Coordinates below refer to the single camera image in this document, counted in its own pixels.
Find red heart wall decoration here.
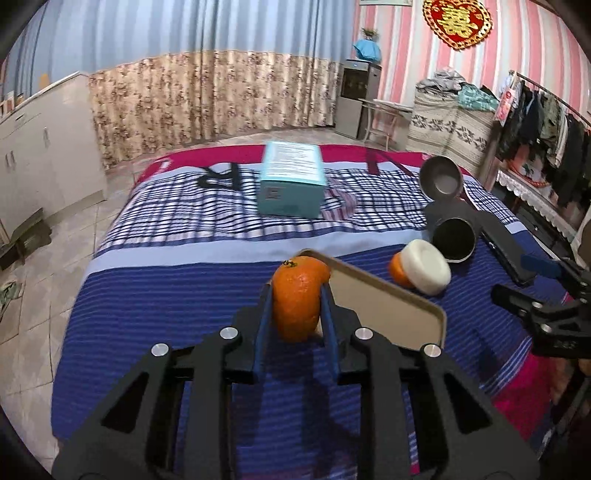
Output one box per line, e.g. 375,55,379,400
422,0,491,51

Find hanging dark clothes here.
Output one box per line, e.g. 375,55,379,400
496,74,591,208

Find pile of clothes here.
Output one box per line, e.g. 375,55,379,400
416,67,502,112

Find black pot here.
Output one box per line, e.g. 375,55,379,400
425,205,477,264

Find dark low stool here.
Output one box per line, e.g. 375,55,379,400
0,208,51,271

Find orange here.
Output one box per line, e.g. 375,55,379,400
271,257,331,343
389,251,416,289

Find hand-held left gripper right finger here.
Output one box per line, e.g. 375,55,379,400
318,281,541,480

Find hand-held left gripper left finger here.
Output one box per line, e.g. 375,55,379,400
51,281,278,480

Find beige tray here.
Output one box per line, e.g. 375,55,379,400
295,249,448,349

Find lace covered table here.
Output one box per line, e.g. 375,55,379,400
494,168,578,232

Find blue and floral curtain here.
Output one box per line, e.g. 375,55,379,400
0,0,365,171

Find white round lid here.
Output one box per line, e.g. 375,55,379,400
400,239,452,296

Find blue ornament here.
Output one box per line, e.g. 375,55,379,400
353,28,383,63

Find white cabinet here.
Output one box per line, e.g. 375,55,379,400
0,71,109,245

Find grey metal pot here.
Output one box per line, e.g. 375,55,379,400
419,155,464,201

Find grey water dispenser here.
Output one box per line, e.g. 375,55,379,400
335,59,383,140

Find teal cardboard box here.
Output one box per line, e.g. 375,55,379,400
256,141,328,219

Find black case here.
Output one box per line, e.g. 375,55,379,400
480,212,539,286

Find metal clothes rack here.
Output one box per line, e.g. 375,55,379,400
510,70,591,134

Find cloth on floor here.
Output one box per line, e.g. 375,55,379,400
0,281,24,319

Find patterned cloth covered cabinet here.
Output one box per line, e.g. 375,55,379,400
406,88,502,178

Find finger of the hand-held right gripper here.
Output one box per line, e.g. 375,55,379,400
521,255,578,280
492,285,557,324

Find white folding table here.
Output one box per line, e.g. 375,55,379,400
359,98,413,151

